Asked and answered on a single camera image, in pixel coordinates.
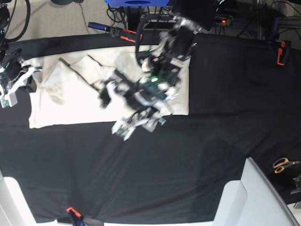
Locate black table cloth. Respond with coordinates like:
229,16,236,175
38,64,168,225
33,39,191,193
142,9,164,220
0,34,301,224

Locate red black clamp right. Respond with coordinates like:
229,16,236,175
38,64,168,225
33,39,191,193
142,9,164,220
276,40,291,66

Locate blue box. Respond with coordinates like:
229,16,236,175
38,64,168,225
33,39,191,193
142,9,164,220
104,0,169,7

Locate white T-shirt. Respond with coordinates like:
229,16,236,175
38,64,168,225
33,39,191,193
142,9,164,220
22,43,191,129

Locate white plastic bin left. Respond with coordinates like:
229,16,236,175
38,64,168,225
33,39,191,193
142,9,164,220
0,169,58,226

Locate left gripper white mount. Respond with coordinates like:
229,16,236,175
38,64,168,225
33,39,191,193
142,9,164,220
99,80,179,141

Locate orange handled scissors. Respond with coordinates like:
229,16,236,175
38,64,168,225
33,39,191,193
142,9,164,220
273,158,301,174

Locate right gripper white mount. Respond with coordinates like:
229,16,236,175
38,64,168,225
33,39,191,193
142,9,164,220
0,48,43,109

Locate red black clamp near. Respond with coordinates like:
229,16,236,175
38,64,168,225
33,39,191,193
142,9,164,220
57,206,103,226

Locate white plastic bin right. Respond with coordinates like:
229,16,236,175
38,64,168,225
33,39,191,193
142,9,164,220
213,157,299,226

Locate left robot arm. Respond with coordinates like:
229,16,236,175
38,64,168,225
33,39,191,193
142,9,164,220
101,0,221,140

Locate white plastic bin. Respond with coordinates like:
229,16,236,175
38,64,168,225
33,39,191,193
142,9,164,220
0,169,58,226
213,157,299,226

